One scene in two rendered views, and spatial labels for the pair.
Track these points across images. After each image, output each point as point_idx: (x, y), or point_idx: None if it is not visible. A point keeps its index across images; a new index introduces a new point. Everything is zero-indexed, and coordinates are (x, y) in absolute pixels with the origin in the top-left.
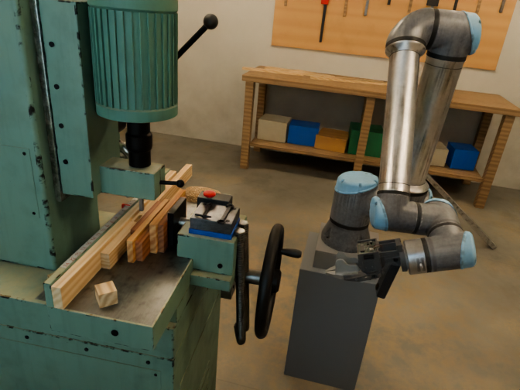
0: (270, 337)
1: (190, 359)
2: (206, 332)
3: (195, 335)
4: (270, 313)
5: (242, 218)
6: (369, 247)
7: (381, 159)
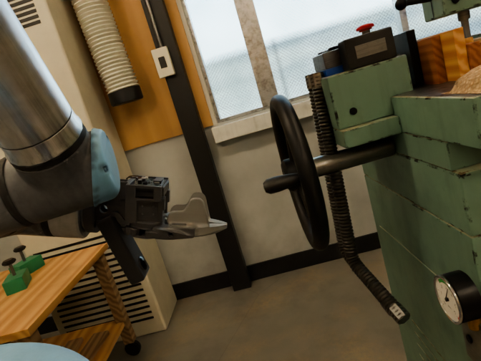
0: None
1: (393, 237)
2: (426, 281)
3: (396, 223)
4: (310, 237)
5: (327, 76)
6: (146, 178)
7: (37, 54)
